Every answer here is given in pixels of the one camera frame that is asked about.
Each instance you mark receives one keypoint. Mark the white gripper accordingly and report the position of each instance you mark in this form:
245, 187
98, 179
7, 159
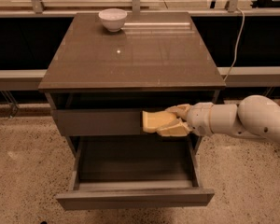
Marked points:
199, 118

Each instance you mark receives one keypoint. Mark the yellow sponge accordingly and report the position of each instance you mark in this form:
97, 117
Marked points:
153, 120

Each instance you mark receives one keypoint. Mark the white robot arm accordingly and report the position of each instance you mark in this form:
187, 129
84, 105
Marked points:
256, 117

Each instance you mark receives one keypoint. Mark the open grey lower drawer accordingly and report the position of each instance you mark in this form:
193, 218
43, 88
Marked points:
135, 171

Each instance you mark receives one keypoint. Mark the grey drawer cabinet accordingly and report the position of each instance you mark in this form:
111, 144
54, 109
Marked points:
156, 51

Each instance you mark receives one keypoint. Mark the grey middle drawer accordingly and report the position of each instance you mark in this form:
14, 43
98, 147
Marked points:
114, 113

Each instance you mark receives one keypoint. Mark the grey metal railing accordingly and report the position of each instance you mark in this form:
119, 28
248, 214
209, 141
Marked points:
239, 77

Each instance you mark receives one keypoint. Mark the white ceramic bowl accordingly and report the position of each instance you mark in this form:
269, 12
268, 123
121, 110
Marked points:
113, 19

